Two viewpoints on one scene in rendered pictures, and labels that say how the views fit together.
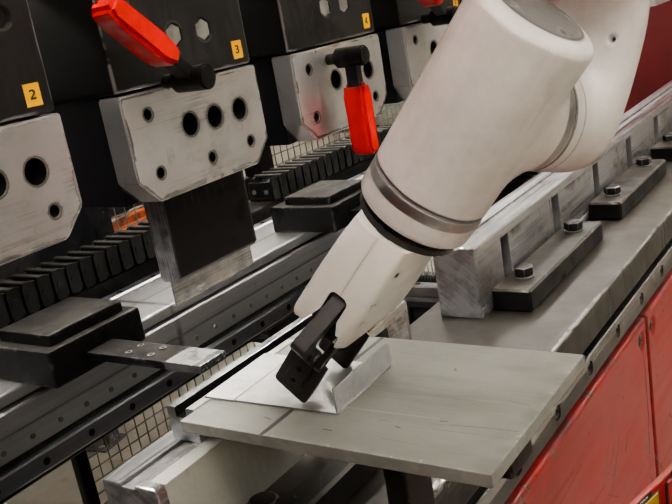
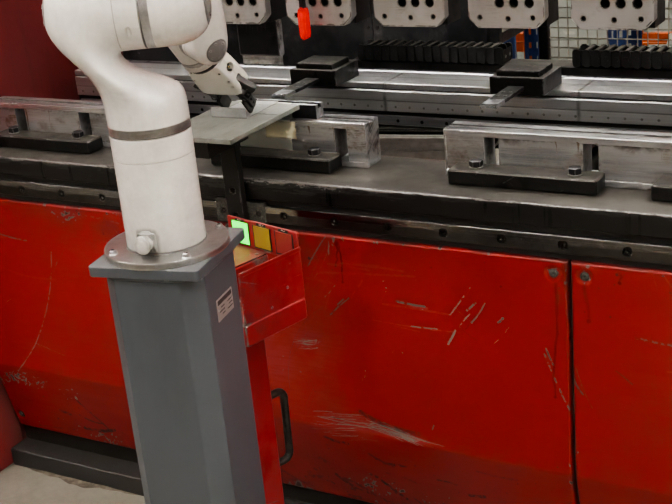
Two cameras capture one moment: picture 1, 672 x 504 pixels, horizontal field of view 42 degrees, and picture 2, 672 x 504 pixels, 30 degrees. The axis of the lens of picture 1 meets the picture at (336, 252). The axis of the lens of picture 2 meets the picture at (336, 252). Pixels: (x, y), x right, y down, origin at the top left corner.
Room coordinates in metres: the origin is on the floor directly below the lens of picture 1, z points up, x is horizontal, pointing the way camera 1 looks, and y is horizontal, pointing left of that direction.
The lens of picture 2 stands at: (0.61, -2.53, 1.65)
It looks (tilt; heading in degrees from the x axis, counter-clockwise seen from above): 21 degrees down; 85
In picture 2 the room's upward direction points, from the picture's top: 6 degrees counter-clockwise
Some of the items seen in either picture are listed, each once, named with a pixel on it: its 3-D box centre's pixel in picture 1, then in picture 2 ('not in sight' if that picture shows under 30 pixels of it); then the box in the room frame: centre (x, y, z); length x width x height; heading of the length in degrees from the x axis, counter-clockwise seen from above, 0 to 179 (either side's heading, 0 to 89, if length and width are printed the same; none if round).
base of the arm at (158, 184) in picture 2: not in sight; (159, 189); (0.50, -0.73, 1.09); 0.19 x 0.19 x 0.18
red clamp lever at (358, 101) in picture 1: (353, 101); (304, 14); (0.80, -0.04, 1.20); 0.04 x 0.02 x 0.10; 54
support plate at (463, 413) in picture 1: (382, 393); (229, 121); (0.62, -0.02, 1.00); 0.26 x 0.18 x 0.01; 54
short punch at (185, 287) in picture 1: (205, 230); (260, 42); (0.71, 0.10, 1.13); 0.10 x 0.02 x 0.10; 144
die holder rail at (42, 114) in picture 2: not in sight; (76, 122); (0.26, 0.43, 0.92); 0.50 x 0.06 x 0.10; 144
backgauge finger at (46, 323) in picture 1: (112, 342); (307, 77); (0.81, 0.23, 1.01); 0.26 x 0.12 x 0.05; 54
